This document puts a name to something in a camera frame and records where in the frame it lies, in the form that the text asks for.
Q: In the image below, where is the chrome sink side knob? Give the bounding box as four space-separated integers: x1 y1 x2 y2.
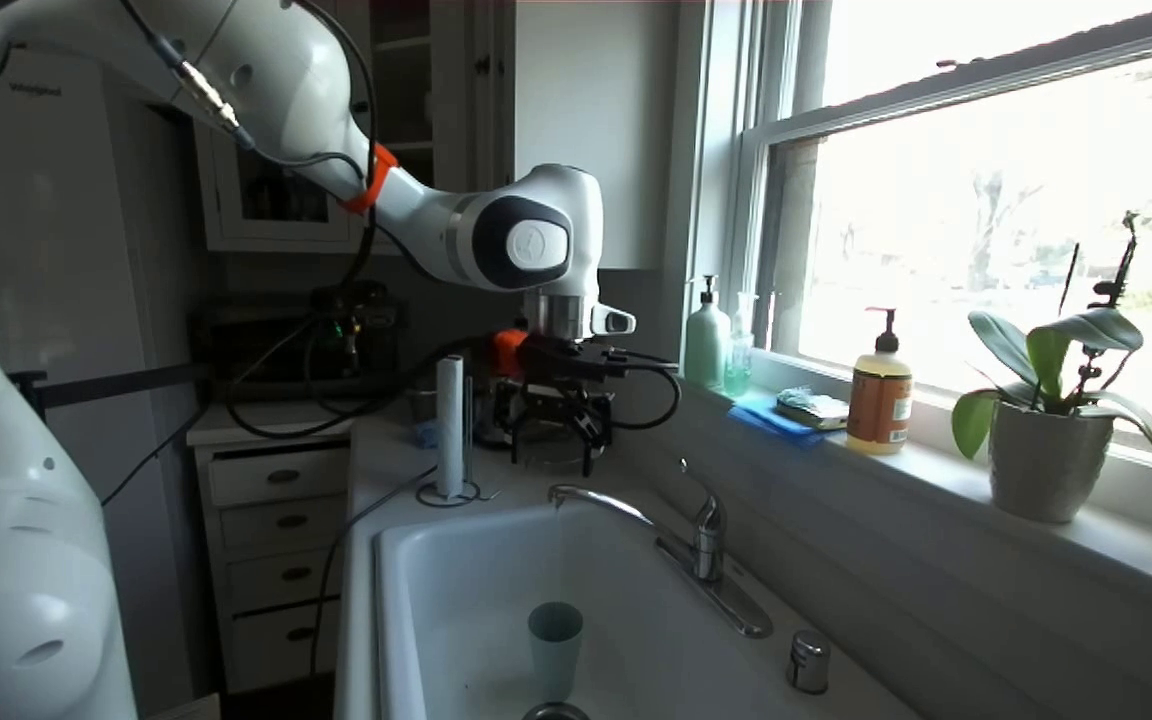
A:
787 632 831 695

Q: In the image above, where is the blue sponge on sill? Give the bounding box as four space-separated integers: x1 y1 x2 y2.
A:
734 387 848 446

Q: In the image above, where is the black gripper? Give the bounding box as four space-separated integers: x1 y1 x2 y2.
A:
494 332 619 478

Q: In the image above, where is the green soap pump bottle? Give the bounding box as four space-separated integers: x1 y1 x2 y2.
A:
683 277 730 387

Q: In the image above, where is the white drawer cabinet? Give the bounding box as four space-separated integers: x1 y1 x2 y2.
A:
190 413 349 695

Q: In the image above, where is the orchid in grey pot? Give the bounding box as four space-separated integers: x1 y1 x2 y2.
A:
953 218 1152 524

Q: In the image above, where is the sink drain strainer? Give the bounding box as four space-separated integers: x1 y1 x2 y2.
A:
523 701 589 720

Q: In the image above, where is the light blue cup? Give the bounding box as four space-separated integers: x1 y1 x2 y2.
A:
527 601 584 701

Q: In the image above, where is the white upper wall cabinet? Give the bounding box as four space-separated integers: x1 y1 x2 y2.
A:
513 0 678 268

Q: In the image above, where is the white farmhouse sink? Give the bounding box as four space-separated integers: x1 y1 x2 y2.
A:
338 497 918 720

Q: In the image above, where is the amber soap pump bottle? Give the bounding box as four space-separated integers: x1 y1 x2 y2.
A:
848 309 912 457

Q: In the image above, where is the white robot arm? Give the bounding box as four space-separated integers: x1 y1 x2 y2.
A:
0 0 635 720

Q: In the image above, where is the window frame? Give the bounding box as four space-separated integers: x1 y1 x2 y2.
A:
689 0 1152 407

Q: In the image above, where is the chrome sink faucet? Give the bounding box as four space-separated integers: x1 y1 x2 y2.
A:
550 479 774 640

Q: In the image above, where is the white paper towel holder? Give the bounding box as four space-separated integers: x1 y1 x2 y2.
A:
421 352 480 507

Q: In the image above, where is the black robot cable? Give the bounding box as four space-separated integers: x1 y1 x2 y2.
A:
100 195 689 511

